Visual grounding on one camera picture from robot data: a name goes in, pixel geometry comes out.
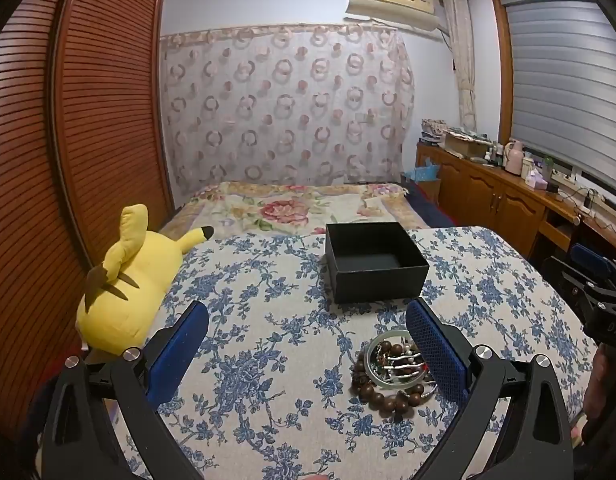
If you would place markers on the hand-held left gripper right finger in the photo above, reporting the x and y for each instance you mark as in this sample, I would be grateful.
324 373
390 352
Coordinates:
435 352

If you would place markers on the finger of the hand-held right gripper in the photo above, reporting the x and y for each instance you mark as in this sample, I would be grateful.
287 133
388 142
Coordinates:
568 285
590 258

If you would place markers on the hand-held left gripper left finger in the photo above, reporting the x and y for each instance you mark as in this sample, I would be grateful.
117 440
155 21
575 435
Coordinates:
180 347

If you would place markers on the pale green jade bangle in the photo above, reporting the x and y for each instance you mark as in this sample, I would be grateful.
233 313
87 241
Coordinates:
370 367

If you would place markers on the black cardboard box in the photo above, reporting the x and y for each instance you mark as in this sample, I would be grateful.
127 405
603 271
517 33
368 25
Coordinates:
373 270

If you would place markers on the person's right hand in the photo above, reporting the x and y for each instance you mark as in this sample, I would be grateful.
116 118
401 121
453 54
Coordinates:
595 385

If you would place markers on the yellow plush toy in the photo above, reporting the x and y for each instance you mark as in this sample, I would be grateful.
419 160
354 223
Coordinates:
133 280

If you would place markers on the white power strip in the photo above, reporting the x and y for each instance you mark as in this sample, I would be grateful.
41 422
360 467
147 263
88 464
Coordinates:
564 176

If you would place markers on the pink tissue box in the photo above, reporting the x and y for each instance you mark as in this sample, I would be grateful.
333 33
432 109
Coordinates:
537 179

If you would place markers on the blue floral tablecloth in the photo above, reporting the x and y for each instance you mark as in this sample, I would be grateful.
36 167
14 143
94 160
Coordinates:
288 360

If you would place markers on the white mug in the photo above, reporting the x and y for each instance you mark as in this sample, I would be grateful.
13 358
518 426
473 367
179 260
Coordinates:
527 169

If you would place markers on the wooden sideboard cabinet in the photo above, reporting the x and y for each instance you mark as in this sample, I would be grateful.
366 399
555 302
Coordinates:
488 195

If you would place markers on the pink thermos jug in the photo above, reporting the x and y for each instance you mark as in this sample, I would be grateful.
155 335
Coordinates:
512 157

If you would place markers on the dark blue bed sheet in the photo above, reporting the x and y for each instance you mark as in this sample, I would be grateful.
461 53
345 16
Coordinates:
430 210

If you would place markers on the cardboard box with papers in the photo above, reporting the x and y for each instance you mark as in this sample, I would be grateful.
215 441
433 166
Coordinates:
465 144

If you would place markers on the floral bed blanket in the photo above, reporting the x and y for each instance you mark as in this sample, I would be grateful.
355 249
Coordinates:
288 210

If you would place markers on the blue paper bag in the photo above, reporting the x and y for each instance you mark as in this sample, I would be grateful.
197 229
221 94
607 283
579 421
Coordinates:
423 172

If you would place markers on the grey window blind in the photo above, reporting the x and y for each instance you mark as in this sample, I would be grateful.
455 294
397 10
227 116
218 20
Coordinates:
563 75

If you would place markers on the patterned cloth stack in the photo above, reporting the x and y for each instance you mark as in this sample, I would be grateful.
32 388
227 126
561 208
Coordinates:
434 132

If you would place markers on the wooden louvred wardrobe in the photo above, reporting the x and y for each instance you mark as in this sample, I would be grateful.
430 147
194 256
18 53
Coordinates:
63 160

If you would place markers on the tied beige curtain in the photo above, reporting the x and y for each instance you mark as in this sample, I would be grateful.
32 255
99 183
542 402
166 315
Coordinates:
460 50

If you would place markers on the beige wall air conditioner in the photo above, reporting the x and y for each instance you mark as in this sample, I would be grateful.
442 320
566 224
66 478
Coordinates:
393 2

